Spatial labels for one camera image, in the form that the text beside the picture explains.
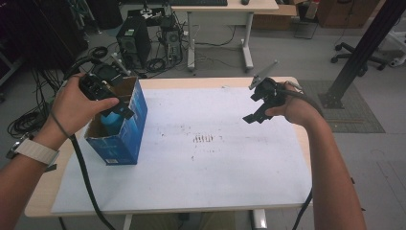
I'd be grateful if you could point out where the bundle of black floor cables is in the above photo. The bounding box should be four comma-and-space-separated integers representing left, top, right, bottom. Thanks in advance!
7, 68, 76, 140

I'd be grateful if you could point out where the white background desk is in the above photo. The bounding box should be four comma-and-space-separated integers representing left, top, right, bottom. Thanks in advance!
169, 0, 281, 74

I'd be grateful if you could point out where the coiled black cable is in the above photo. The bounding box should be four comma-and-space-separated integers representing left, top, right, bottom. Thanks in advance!
87, 45, 109, 60

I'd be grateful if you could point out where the white table leg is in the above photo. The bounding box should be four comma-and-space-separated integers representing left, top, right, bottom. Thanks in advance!
251, 209, 268, 230

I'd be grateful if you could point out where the grey wrist strap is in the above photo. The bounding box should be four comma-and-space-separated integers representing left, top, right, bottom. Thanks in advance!
49, 74, 80, 139

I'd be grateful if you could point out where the brown wooden cabinet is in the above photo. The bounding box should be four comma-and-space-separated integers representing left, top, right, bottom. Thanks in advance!
315, 0, 381, 29

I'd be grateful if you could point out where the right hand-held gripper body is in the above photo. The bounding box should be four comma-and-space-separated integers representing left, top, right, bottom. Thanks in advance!
248, 59, 287, 108

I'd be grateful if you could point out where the black keyboard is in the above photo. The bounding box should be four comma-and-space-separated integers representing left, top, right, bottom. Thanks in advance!
168, 0, 229, 7

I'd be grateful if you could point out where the black computer tower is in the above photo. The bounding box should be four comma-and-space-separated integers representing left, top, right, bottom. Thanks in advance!
115, 14, 153, 70

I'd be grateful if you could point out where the blue cardboard box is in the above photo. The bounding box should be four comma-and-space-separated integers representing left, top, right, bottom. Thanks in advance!
83, 76, 148, 167

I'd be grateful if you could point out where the white strap wristwatch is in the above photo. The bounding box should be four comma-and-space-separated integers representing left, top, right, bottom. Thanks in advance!
5, 133, 60, 168

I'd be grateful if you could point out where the brown cardboard box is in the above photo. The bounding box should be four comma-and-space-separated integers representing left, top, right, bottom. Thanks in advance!
251, 3, 300, 32

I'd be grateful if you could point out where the white paper mat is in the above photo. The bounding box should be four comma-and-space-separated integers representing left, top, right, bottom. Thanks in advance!
51, 86, 313, 215

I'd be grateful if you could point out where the black metal stand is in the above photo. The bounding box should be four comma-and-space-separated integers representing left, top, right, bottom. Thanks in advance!
318, 0, 406, 109

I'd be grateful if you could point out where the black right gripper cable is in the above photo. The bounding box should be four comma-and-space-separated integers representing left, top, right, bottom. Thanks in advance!
281, 81, 325, 230

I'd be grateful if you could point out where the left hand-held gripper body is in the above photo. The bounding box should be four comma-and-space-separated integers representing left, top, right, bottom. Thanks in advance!
78, 53, 132, 103

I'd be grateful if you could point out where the black curtain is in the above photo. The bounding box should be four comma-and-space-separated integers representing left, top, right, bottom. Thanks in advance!
0, 0, 90, 97

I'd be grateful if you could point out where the black office chair base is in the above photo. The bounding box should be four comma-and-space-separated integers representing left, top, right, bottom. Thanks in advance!
330, 41, 389, 72

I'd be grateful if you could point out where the open computer tower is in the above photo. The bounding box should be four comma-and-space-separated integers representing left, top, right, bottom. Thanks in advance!
158, 17, 186, 66

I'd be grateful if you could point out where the grey floor mat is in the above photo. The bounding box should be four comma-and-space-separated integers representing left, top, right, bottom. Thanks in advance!
300, 80, 386, 134

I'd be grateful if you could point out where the person's left hand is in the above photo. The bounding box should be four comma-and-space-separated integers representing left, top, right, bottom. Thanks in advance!
40, 74, 120, 151

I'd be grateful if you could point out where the person's right hand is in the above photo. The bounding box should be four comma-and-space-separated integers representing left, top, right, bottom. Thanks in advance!
264, 81, 324, 127

